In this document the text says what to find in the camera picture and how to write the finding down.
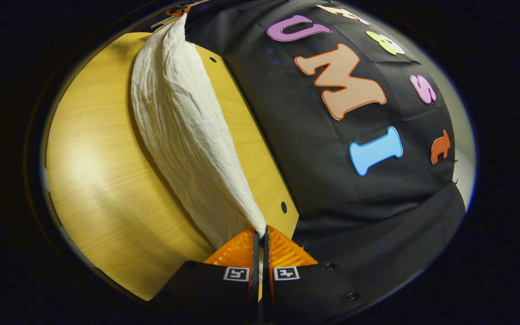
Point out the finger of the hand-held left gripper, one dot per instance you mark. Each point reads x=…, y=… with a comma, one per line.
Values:
x=179, y=11

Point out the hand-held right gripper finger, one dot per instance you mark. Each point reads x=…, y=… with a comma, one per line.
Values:
x=256, y=271
x=266, y=271

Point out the white jeans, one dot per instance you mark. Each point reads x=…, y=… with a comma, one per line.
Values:
x=183, y=126

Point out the black backdrop cloth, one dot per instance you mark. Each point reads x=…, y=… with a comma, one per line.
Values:
x=309, y=158

